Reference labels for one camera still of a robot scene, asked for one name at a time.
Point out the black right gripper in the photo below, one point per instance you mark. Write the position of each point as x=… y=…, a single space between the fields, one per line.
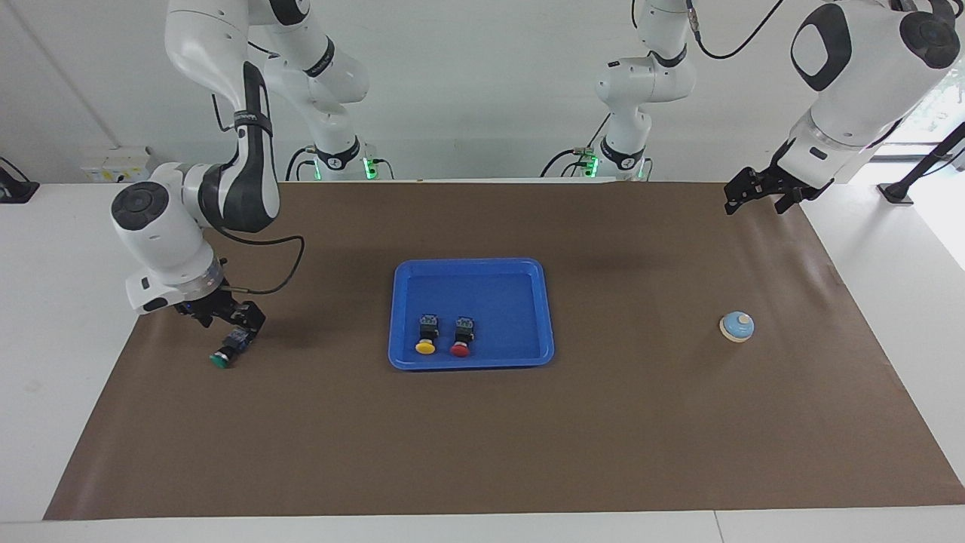
x=211 y=306

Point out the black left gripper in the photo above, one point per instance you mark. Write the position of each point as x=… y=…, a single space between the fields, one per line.
x=784 y=185

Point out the green push button switch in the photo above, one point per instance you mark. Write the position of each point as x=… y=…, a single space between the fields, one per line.
x=221 y=360

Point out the small blue white knob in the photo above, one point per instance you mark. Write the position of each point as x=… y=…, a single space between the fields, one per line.
x=737 y=327

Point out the yellow push button switch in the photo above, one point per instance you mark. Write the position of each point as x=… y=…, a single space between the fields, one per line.
x=426 y=347

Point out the red push button switch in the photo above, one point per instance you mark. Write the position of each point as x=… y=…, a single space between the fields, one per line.
x=460 y=349

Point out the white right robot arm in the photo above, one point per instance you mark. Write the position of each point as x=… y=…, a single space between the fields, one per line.
x=162 y=226

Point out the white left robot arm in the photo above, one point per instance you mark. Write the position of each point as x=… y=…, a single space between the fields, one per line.
x=859 y=90

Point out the blue plastic tray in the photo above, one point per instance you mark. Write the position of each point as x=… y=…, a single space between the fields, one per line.
x=497 y=286

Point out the black stand with foot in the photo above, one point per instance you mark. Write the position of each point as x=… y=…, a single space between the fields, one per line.
x=897 y=192

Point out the bright glass window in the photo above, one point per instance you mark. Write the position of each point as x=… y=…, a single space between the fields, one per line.
x=946 y=105

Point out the brown paper table mat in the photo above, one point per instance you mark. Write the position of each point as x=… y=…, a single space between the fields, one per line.
x=528 y=437

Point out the white wall socket box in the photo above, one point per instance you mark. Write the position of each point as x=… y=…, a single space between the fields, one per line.
x=121 y=167

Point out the black clamp mount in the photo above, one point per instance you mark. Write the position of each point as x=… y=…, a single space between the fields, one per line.
x=16 y=190

